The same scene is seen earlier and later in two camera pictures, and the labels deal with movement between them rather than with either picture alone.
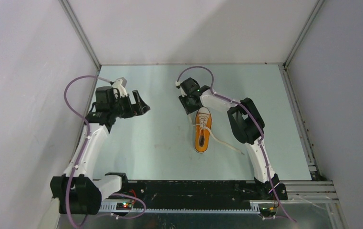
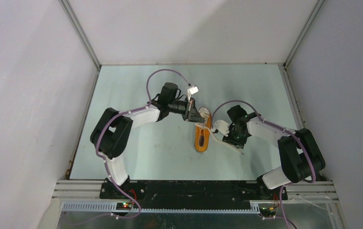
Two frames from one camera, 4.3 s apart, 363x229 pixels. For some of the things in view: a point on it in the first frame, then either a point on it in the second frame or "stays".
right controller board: x=268 y=212 stays
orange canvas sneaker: x=202 y=129 stays
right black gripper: x=188 y=109 to x=229 y=139
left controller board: x=123 y=205 stays
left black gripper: x=138 y=109 to x=190 y=105
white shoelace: x=202 y=118 stays
